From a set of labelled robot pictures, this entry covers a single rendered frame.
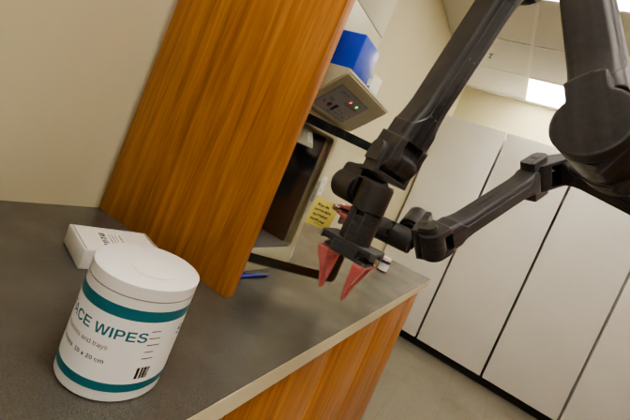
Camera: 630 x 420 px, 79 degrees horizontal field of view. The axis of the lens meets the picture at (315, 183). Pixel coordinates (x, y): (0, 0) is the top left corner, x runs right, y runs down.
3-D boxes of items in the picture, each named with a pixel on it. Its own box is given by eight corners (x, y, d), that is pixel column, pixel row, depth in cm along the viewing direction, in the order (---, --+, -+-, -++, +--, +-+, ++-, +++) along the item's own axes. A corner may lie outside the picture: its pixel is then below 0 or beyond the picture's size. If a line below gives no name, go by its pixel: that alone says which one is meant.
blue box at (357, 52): (316, 61, 93) (331, 25, 92) (333, 77, 101) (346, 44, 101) (352, 71, 88) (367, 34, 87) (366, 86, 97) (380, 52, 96)
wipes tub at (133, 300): (30, 352, 47) (72, 241, 46) (124, 329, 59) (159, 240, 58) (88, 421, 41) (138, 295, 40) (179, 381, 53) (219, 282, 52)
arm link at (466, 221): (554, 154, 96) (555, 191, 101) (532, 150, 101) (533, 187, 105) (429, 233, 81) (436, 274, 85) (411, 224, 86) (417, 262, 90)
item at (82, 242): (62, 241, 78) (68, 223, 78) (139, 248, 90) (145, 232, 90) (77, 269, 70) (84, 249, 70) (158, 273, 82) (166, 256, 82)
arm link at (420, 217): (434, 231, 82) (440, 262, 86) (452, 203, 90) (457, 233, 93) (384, 224, 90) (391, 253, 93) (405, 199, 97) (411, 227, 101)
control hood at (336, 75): (292, 96, 91) (308, 55, 91) (343, 129, 120) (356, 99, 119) (333, 110, 86) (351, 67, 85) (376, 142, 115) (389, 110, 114)
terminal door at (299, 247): (232, 257, 95) (294, 106, 92) (332, 282, 109) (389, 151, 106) (232, 259, 94) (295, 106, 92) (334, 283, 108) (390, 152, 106)
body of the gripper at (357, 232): (333, 236, 71) (349, 200, 71) (382, 262, 67) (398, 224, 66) (317, 236, 65) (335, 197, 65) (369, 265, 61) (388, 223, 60)
